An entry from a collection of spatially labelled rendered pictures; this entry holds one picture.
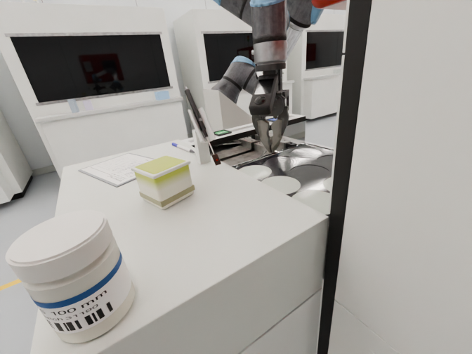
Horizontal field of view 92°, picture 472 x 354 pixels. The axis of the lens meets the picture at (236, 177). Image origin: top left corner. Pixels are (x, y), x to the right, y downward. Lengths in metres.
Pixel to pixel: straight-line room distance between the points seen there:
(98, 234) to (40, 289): 0.05
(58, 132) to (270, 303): 3.18
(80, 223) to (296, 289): 0.30
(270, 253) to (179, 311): 0.12
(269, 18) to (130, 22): 3.19
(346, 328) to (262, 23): 0.58
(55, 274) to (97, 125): 3.15
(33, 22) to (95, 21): 0.59
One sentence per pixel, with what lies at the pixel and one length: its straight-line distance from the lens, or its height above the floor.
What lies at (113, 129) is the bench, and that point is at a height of 0.64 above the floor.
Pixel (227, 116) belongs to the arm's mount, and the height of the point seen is 0.97.
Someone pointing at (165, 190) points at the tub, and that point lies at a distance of 0.40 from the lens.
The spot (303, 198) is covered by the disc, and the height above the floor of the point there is 0.90.
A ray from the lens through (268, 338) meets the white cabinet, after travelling 0.42.
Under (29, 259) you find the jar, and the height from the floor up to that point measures 1.06.
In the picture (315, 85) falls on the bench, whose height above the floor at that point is 0.74.
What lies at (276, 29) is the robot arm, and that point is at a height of 1.23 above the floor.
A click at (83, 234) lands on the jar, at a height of 1.06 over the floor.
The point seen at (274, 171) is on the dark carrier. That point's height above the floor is 0.90.
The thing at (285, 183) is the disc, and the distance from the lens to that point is 0.59.
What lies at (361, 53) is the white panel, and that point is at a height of 1.17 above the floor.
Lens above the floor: 1.17
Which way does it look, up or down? 25 degrees down
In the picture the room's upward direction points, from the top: 6 degrees counter-clockwise
